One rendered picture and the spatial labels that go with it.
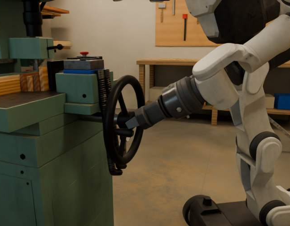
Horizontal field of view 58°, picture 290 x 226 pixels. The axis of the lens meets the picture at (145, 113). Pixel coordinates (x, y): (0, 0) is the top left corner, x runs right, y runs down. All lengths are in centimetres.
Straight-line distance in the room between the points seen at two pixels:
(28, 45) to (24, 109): 31
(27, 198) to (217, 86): 62
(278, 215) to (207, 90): 89
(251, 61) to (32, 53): 68
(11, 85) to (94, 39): 379
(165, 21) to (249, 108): 322
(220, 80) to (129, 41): 382
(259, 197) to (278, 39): 86
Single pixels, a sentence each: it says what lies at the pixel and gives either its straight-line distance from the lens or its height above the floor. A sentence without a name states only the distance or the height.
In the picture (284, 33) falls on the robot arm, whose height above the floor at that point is 107.
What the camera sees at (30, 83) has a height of 93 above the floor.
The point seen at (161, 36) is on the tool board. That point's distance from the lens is 421.
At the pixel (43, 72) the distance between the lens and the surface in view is 91.
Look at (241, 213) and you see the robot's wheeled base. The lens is 159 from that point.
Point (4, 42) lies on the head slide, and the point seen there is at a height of 105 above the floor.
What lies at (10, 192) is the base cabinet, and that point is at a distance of 92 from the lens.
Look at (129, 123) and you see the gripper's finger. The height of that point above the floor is 84.
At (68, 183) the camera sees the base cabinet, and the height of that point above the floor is 60.
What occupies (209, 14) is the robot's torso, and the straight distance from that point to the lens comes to 103.
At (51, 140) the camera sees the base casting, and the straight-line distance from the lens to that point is 82.
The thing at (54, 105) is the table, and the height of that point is 87.
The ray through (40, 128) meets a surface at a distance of 78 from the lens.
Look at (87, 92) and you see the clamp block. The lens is 81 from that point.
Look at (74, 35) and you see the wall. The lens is 483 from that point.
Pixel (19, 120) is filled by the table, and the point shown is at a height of 86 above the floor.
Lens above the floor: 104
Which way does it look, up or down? 14 degrees down
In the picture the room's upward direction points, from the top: straight up
